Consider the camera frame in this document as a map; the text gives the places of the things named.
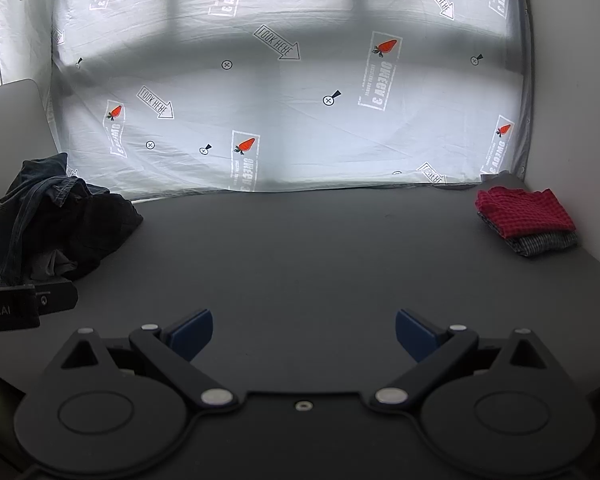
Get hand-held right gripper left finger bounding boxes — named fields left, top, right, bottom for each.
left=59, top=308, right=239, bottom=409

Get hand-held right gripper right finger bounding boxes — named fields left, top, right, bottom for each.
left=373, top=308, right=548, bottom=409

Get blue denim jeans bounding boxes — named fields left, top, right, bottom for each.
left=0, top=152, right=112, bottom=286

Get black garment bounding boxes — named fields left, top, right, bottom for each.
left=55, top=184, right=144, bottom=282

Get grey plaid folded cloth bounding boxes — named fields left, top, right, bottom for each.
left=477, top=212, right=579, bottom=258

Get red checkered folded cloth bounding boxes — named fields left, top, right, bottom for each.
left=475, top=186, right=577, bottom=240

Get grey board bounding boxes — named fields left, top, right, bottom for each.
left=0, top=78, right=57, bottom=261

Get white printed sheet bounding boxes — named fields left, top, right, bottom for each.
left=0, top=0, right=537, bottom=195

